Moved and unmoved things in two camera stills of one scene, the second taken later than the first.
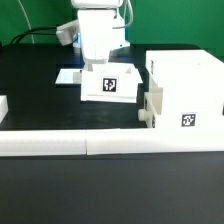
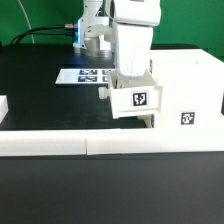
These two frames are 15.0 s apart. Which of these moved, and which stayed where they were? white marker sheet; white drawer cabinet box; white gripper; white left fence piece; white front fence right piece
Moved: white gripper
Stayed: white marker sheet; white left fence piece; white drawer cabinet box; white front fence right piece
